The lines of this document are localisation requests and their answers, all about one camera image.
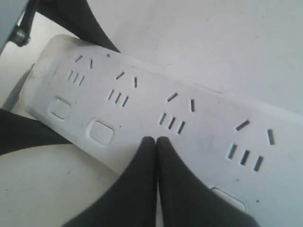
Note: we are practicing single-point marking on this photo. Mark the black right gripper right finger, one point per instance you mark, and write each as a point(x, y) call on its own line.
point(186, 201)

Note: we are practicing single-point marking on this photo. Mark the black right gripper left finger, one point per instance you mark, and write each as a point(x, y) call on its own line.
point(131, 200)

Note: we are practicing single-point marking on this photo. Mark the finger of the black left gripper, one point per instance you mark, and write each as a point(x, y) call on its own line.
point(18, 132)
point(76, 17)

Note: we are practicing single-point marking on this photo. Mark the white five-outlet power strip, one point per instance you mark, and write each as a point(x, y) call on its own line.
point(104, 102)

